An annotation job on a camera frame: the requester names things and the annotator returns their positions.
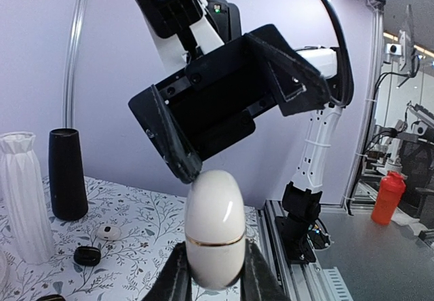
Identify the right aluminium frame post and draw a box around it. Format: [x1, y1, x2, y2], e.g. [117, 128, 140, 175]
[62, 0, 87, 128]

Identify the black glossy earbud case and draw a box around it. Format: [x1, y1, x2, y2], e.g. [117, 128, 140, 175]
[37, 294, 66, 301]

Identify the floral patterned table mat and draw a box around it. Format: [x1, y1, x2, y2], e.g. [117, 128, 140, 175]
[0, 175, 262, 301]

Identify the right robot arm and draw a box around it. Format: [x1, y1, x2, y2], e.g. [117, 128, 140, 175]
[129, 0, 353, 264]

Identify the small beige earbud case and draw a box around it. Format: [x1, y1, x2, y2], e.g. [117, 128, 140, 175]
[96, 224, 121, 241]

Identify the black cylindrical cup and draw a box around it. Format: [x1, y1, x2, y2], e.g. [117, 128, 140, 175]
[48, 128, 88, 222]

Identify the small black earbud case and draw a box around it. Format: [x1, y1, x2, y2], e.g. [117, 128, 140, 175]
[73, 246, 101, 266]

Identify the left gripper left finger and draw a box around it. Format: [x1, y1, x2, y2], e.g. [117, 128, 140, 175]
[142, 242, 192, 301]

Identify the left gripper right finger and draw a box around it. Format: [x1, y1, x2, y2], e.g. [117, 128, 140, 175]
[240, 240, 290, 301]

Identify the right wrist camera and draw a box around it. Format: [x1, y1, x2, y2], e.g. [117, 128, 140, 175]
[135, 0, 224, 75]

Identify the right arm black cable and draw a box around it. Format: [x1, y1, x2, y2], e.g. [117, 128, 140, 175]
[189, 0, 355, 108]

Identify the beige earbud charging case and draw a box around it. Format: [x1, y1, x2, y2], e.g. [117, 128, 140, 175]
[184, 170, 246, 290]

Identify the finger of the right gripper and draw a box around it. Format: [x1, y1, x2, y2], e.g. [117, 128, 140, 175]
[128, 85, 202, 184]
[243, 24, 331, 117]

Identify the spiral patterned plate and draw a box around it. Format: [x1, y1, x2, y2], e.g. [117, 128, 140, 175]
[0, 249, 9, 290]

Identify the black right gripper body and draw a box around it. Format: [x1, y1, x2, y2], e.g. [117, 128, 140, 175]
[154, 36, 278, 161]

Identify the red shaker bottle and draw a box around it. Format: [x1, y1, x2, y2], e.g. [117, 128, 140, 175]
[371, 171, 406, 225]

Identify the white ribbed vase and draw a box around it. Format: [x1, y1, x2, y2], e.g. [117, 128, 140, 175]
[1, 132, 55, 264]

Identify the front aluminium rail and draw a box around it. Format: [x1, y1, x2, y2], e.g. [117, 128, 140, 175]
[258, 200, 353, 300]

